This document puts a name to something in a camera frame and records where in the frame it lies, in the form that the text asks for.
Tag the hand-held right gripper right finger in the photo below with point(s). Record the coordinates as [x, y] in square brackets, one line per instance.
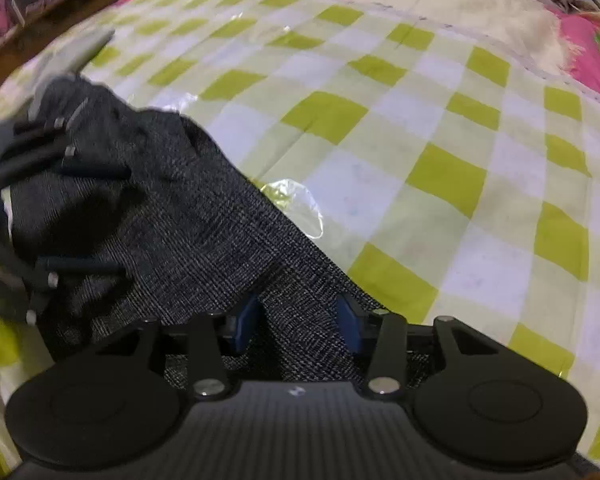
[347, 330]

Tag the dark plaid pants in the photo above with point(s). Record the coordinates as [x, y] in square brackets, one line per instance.
[190, 220]

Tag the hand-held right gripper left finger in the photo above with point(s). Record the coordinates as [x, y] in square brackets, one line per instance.
[245, 322]

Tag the green checked bed sheet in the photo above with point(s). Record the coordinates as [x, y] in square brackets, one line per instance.
[430, 135]

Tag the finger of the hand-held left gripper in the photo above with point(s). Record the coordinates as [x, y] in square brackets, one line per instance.
[95, 170]
[80, 266]

